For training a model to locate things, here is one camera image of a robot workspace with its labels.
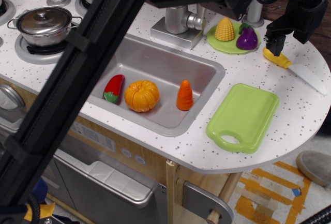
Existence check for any grey stove burner front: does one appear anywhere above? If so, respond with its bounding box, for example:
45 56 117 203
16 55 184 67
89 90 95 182
14 34 67 65

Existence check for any steel pot with lid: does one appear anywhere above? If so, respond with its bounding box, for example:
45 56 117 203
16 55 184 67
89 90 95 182
7 7 79 47

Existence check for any grey dishwasher door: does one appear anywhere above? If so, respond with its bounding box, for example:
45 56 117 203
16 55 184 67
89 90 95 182
42 136 168 223

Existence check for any green plastic cutting board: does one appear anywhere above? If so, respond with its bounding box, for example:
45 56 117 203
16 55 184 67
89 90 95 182
206 83 279 154

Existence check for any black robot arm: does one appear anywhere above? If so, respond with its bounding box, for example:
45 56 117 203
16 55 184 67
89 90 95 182
1 0 219 212

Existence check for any grey slipper shoe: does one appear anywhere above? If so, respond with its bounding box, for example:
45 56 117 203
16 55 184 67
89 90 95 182
296 151 330 189

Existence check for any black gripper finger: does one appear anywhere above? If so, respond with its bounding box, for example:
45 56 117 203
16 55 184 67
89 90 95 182
264 34 273 50
270 35 286 56

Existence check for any yellow toy corn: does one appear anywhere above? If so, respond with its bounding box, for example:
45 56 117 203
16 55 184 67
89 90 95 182
215 17 235 41

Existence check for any orange toy pumpkin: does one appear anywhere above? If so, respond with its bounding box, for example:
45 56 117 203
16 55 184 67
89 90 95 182
124 80 160 112

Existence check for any grey stove knob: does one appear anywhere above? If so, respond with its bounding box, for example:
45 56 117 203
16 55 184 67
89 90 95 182
47 0 71 7

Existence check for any silver toy faucet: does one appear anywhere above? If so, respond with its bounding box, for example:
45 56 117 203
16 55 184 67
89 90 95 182
151 4 206 49

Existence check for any purple toy eggplant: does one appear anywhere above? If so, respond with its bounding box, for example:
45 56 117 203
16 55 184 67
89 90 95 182
236 23 259 51

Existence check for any orange toy carrot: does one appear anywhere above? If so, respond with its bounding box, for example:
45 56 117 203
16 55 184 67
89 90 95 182
176 80 194 111

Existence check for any silver toy sink basin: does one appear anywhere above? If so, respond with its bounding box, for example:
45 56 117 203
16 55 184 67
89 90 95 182
87 34 225 137

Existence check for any grey vertical pole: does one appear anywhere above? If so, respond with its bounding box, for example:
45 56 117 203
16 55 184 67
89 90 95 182
242 0 264 28

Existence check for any red toy chili pepper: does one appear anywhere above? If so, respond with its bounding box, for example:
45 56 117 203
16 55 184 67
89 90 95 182
102 74 125 103

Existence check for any light green plate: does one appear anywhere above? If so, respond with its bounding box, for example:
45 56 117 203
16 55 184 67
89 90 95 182
206 22 261 54

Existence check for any yellow handled white toy knife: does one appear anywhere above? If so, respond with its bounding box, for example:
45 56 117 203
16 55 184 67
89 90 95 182
263 47 328 96

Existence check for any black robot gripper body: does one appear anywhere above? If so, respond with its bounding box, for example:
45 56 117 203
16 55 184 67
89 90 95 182
266 0 328 44

